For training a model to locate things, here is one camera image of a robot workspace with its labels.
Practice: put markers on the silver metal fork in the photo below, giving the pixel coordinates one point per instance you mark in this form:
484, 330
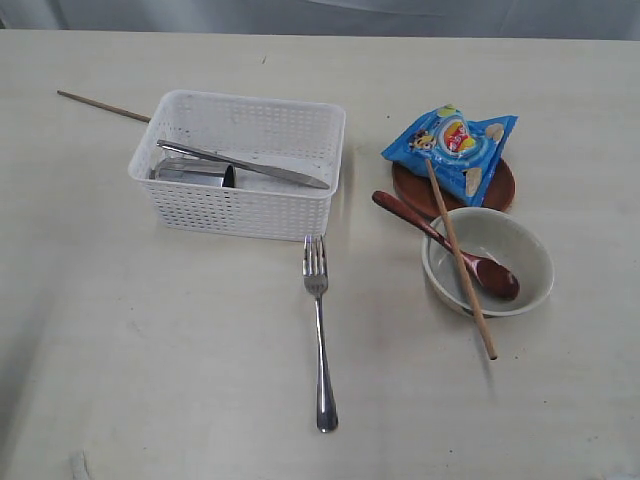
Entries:
315, 281

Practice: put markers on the white perforated plastic basket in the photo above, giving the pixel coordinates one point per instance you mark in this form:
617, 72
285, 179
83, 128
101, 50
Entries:
306, 137

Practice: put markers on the brown round wooden plate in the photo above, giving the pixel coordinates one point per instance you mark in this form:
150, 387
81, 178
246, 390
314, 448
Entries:
418, 194

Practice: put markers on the brown wooden chopstick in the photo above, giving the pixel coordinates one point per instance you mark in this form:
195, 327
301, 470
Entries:
463, 272
103, 106

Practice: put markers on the white floral ceramic bowl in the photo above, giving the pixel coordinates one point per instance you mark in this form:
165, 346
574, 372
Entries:
495, 235

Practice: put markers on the blue chips bag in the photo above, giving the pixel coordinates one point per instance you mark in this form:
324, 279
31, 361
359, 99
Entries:
464, 154

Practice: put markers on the red-brown wooden spoon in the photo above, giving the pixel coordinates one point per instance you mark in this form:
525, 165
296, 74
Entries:
493, 277

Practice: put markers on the silver metal knife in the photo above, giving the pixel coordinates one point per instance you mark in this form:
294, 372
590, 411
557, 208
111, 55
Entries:
272, 171

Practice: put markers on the silver metal cup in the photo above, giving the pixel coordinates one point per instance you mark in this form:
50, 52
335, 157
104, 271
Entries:
194, 171

